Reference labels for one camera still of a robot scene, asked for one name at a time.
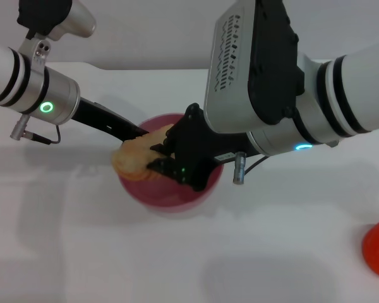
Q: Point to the orange striped long bread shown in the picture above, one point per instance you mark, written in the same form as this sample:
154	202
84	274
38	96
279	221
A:
132	156

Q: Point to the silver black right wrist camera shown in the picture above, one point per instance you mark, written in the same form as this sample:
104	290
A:
256	72

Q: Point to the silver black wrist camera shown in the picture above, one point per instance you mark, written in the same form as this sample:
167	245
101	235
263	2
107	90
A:
57	15
256	72

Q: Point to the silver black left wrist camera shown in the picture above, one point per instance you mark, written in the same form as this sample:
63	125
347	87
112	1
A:
57	15

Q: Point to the pink plastic bowl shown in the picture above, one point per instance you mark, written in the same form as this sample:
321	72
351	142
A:
170	199

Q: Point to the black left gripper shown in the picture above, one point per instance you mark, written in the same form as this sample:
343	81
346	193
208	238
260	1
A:
104	118

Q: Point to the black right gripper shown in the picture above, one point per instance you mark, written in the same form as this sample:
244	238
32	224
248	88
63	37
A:
196	148

